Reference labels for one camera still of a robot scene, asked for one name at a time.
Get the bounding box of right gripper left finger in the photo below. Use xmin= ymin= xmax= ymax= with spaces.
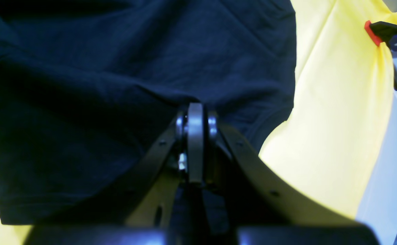
xmin=25 ymin=102 xmax=199 ymax=245

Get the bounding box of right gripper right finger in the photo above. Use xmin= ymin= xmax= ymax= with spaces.
xmin=198 ymin=104 xmax=355 ymax=228

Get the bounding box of dark navy T-shirt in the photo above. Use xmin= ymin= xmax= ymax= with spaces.
xmin=0 ymin=0 xmax=297 ymax=225

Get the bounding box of yellow table cloth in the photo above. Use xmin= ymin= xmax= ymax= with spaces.
xmin=0 ymin=0 xmax=397 ymax=245

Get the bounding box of left red-tipped table clamp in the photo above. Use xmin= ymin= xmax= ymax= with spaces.
xmin=364 ymin=20 xmax=397 ymax=52

